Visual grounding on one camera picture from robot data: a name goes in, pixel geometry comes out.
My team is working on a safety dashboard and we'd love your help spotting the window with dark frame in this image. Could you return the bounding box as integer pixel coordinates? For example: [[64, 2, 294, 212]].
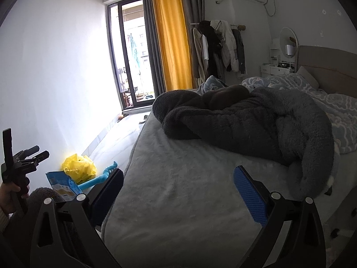
[[107, 0, 156, 114]]

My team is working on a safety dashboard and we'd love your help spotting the yellow curtain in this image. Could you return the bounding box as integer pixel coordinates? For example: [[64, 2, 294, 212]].
[[152, 0, 192, 91]]

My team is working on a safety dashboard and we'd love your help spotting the grey bed headboard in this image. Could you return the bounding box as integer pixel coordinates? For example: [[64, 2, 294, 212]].
[[295, 45, 357, 97]]

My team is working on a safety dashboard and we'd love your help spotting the grey curtain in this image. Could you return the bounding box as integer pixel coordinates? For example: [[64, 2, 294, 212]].
[[143, 0, 166, 97]]

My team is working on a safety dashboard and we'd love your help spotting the yellow plastic bag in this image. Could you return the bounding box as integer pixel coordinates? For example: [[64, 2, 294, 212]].
[[61, 154, 97, 185]]

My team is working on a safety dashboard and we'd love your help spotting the blue plush toy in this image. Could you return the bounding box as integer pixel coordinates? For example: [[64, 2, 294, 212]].
[[78, 161, 117, 191]]

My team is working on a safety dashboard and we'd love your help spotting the blue pet food bag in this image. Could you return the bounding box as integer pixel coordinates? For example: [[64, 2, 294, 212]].
[[46, 171, 82, 201]]

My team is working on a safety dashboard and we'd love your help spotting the dark grey fleece blanket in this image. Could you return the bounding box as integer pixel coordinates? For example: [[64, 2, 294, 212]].
[[152, 86, 335, 200]]

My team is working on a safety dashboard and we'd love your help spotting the round vanity mirror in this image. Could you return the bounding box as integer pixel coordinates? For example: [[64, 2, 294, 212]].
[[279, 27, 298, 58]]

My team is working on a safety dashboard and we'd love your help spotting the white vanity table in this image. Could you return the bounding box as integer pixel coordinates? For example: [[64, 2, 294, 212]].
[[260, 38, 295, 78]]

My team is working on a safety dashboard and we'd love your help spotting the person left hand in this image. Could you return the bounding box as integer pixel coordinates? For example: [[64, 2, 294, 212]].
[[0, 182, 21, 216]]

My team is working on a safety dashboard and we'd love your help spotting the brown plush pillow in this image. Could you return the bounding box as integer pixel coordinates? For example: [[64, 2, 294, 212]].
[[212, 85, 250, 101]]

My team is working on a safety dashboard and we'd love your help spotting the clothes rack with garments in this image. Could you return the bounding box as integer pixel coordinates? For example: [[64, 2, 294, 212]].
[[190, 20, 247, 85]]

